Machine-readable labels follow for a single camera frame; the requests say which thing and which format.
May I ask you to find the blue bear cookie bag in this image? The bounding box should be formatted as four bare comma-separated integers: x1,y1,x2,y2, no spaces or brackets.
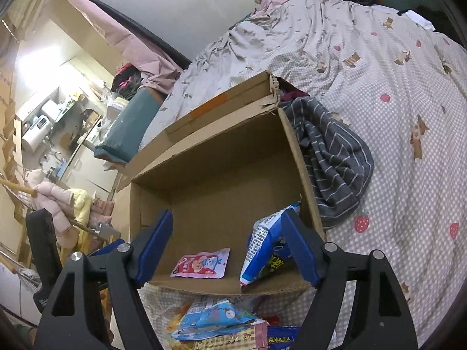
268,326,300,350

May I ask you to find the brown cardboard box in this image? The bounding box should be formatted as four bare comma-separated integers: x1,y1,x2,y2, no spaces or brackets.
122,72,322,295

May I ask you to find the pink quilt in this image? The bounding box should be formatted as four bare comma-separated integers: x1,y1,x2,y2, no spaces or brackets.
67,0,182,95

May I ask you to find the yellow checkered snack packet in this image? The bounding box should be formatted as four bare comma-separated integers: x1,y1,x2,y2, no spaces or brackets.
193,322,268,350

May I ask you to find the pink white snack packet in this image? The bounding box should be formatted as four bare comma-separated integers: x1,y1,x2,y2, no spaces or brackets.
170,248,230,279

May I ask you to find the blue white snack bag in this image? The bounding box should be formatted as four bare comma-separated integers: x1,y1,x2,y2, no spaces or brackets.
239,202,301,286

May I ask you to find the dotted bear print bedsheet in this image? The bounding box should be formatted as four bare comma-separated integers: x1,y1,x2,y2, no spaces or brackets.
142,0,466,344

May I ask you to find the pink plush jacket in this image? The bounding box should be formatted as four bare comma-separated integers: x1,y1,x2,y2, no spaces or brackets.
25,169,79,249

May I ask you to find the light blue snack bag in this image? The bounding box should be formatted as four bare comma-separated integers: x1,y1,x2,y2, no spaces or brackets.
170,298,267,341

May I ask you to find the grey striped garment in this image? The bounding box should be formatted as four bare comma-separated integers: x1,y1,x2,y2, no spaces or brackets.
280,97,374,229

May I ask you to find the teal pillow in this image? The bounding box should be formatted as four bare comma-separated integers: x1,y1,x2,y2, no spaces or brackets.
93,87,167,165

